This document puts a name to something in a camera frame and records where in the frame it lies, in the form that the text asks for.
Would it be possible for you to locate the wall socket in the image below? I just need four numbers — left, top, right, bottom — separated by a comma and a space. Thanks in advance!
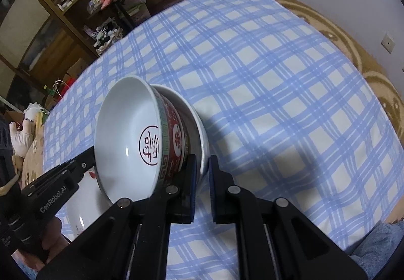
380, 33, 396, 54

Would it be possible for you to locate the large red patterned bowl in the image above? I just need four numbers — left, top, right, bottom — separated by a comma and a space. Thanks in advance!
95, 76, 191, 205

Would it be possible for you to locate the black stand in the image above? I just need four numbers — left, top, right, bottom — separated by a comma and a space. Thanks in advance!
110, 0, 136, 34

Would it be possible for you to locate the white cherry print plate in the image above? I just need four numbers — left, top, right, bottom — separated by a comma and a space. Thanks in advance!
61, 169, 111, 236

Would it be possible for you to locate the cardboard box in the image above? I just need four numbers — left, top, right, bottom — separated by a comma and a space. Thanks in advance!
65, 57, 95, 81

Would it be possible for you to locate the person's left hand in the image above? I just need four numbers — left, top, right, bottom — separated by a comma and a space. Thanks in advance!
13, 216, 69, 272

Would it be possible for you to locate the red paper bag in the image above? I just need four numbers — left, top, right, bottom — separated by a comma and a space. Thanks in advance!
54, 78, 76, 97

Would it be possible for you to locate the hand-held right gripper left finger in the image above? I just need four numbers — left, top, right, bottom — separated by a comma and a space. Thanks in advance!
36, 154, 198, 280

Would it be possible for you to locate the white storage box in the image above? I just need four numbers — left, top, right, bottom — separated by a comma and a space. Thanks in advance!
121, 0, 152, 25

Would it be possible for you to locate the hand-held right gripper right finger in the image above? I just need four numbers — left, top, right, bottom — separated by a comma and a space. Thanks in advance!
208, 155, 368, 280

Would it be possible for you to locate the wicker basket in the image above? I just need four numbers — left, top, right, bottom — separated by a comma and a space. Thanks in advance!
93, 19, 125, 56

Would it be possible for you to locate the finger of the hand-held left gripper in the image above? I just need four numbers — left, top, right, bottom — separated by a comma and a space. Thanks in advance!
65, 146, 97, 179

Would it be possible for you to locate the blue checked cloth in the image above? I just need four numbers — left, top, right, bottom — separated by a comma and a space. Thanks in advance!
42, 0, 398, 280

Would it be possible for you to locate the white stuffed toy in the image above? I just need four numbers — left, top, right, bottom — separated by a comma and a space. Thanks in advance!
9, 103, 41, 157

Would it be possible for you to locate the plain white bowl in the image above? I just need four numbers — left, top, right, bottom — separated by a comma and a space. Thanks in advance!
151, 84, 209, 181

